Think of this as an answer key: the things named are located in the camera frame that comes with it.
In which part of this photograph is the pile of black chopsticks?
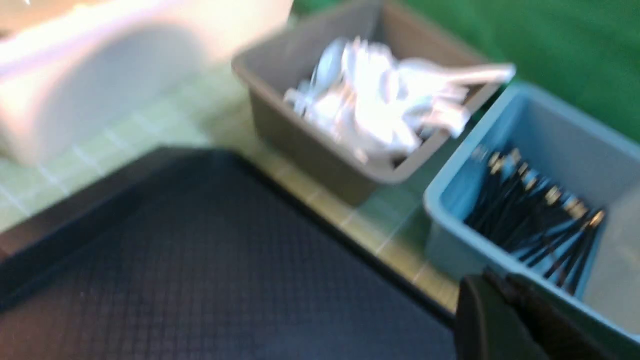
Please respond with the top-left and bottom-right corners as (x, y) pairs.
(464, 146), (607, 296)

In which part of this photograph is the black plastic serving tray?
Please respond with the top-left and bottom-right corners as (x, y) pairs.
(0, 146), (457, 360)

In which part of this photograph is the large white plastic tub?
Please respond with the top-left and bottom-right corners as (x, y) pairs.
(0, 0), (293, 166)

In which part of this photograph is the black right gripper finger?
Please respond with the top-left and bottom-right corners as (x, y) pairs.
(454, 272), (617, 360)

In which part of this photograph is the grey plastic spoon bin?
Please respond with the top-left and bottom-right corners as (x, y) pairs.
(231, 0), (490, 207)

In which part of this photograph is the blue plastic chopstick bin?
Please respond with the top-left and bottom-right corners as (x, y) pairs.
(423, 83), (639, 360)

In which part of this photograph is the pile of white spoons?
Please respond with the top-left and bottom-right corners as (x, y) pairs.
(283, 36), (473, 163)

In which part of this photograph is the white spoon sticking out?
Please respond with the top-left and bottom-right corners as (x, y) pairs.
(397, 57), (517, 85)

